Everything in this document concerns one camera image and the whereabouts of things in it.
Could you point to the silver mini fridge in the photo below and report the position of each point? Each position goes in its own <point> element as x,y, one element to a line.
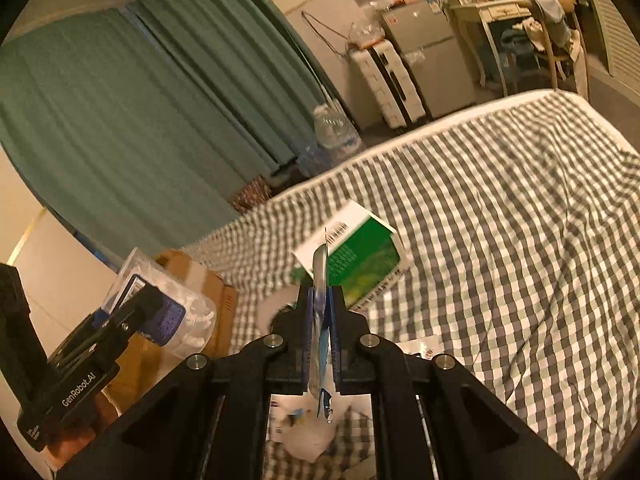
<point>430,49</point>

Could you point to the grey white checkered bedsheet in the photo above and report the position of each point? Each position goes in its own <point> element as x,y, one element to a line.
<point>520,219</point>

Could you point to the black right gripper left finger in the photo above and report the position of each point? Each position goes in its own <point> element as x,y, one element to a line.
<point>289,369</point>

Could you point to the large clear water jug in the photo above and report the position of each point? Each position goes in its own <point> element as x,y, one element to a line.
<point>336,134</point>

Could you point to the left human hand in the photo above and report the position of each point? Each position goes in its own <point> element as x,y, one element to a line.
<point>71,440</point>

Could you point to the white hard-shell suitcase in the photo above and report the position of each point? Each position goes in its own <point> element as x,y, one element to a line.
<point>391,84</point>

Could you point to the green white booklet box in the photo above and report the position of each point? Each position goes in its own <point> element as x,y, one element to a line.
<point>365,254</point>

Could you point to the wooden chair with clothes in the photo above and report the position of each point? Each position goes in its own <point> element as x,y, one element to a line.
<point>553,28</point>

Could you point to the teal window curtain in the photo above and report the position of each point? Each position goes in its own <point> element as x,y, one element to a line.
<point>137,121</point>

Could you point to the brown cardboard box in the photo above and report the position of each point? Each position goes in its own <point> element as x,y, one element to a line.
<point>143,363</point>

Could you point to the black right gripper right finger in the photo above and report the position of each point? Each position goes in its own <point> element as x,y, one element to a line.
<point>354,364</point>

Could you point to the clear plastic bag blue label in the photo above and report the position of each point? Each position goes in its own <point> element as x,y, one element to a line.
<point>186,319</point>

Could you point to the patterned brown bag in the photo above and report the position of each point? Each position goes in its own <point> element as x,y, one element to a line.
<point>254,193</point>

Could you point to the thin silver blue packet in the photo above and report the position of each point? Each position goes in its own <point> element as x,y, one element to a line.
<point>320,333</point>

